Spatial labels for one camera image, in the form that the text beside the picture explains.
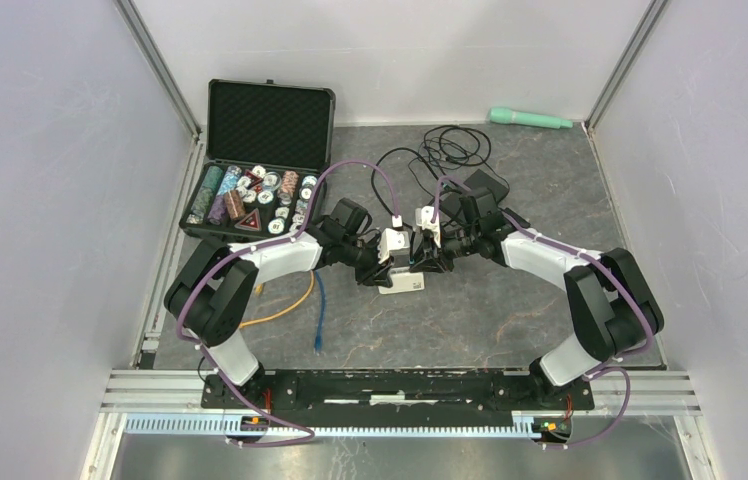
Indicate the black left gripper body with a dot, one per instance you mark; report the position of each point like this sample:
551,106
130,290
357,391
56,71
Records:
367,267

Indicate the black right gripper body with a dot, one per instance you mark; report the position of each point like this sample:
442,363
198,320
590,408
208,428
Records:
444,256

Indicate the white network switch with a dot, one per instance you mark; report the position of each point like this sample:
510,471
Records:
403,281

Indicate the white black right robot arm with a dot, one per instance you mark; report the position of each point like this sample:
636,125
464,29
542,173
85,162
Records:
612,308

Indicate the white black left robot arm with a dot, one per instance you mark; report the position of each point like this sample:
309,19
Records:
209,296

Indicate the black router box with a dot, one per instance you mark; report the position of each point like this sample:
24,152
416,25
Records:
450,205

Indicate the mint green flashlight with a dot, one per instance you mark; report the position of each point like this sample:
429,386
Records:
507,116

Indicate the black poker chip case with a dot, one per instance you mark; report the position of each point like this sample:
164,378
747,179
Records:
266,146

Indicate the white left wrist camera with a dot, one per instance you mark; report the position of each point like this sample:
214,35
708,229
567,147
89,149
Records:
393,241

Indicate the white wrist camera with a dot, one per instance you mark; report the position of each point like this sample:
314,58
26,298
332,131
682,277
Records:
393,241
427,220

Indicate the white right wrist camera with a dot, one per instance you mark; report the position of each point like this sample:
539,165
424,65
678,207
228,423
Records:
427,220

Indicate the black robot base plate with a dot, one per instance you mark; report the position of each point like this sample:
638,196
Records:
410,397

